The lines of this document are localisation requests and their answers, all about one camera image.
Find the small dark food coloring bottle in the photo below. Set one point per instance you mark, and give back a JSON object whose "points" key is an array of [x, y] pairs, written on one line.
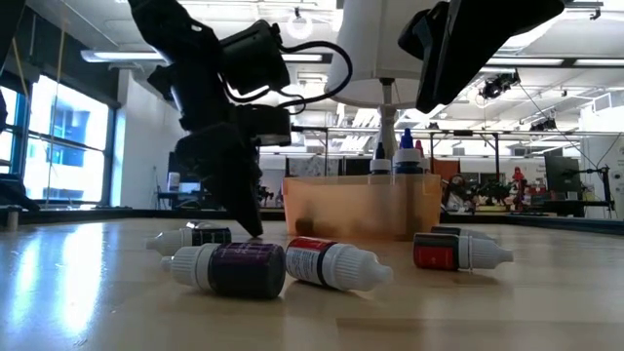
{"points": [[463, 230]]}

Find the orange translucent plastic bin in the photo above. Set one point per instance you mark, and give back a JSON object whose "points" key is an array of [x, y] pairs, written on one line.
{"points": [[361, 209]]}

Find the black ceiling camera rig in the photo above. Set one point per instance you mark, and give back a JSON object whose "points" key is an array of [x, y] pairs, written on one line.
{"points": [[497, 84]]}

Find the large blue food coloring bottle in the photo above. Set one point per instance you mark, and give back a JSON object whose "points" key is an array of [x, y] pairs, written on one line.
{"points": [[407, 158]]}

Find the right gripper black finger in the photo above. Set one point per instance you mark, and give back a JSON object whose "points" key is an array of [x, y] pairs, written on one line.
{"points": [[468, 44], [414, 34]]}

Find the white shade table lamp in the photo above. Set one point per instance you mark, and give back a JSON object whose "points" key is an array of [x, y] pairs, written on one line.
{"points": [[375, 49]]}

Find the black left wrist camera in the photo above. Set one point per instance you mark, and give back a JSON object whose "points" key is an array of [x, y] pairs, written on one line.
{"points": [[253, 56]]}

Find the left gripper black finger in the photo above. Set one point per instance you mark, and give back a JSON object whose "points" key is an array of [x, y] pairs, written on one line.
{"points": [[244, 205], [200, 161]]}

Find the small red-banded white-label bottle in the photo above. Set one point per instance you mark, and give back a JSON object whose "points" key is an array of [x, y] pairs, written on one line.
{"points": [[336, 265]]}

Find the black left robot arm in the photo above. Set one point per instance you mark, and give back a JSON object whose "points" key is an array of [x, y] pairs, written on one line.
{"points": [[180, 34]]}

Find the large blue-framed window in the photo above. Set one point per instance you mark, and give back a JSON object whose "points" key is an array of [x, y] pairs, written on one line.
{"points": [[68, 146]]}

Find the long ceiling light strip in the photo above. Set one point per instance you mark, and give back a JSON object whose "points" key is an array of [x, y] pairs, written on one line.
{"points": [[536, 61], [122, 56]]}

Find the small purple food coloring bottle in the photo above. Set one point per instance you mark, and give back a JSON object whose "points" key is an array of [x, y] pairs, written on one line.
{"points": [[244, 270]]}

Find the small black white-capped bottle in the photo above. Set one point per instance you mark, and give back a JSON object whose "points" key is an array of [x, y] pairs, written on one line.
{"points": [[205, 225], [190, 238]]}

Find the black monitor on stand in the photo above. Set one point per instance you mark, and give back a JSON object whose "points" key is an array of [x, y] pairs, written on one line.
{"points": [[563, 173]]}

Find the small red food coloring bottle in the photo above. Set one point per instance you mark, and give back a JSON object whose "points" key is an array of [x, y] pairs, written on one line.
{"points": [[439, 253]]}

